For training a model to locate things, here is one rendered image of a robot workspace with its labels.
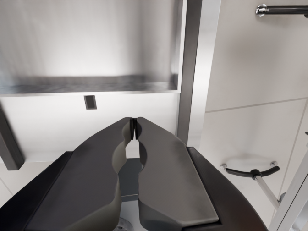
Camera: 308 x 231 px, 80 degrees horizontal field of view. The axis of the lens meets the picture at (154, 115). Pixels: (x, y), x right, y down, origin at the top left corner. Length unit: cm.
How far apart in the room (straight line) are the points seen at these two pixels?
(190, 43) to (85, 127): 20
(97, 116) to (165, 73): 13
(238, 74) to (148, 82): 110
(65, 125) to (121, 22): 18
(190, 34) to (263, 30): 111
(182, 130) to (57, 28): 22
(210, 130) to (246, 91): 37
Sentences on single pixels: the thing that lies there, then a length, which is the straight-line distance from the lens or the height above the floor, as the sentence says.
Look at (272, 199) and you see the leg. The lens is 161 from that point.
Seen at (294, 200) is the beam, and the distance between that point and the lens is 140.
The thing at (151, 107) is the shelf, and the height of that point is 88.
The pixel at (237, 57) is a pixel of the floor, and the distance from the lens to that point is 130.
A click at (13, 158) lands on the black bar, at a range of 38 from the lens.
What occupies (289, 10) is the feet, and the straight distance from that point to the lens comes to 127.
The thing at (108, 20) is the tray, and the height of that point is 88.
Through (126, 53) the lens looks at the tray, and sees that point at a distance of 26.
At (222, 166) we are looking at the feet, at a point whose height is 1.
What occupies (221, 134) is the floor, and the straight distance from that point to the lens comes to 151.
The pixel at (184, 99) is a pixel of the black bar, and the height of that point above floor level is 90.
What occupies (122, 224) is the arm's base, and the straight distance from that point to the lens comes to 64.
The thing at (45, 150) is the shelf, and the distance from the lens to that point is 38.
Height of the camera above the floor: 114
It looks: 61 degrees down
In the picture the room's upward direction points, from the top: 173 degrees clockwise
